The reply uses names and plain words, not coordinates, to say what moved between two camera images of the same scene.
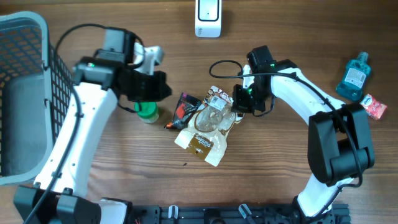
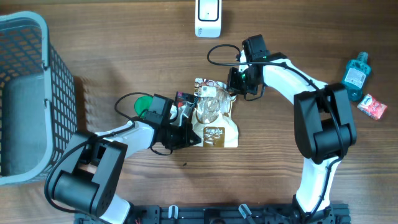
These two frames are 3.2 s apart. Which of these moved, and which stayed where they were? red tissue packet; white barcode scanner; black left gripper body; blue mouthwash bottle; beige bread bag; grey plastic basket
Moved: black left gripper body; beige bread bag
Stayed: blue mouthwash bottle; red tissue packet; white barcode scanner; grey plastic basket
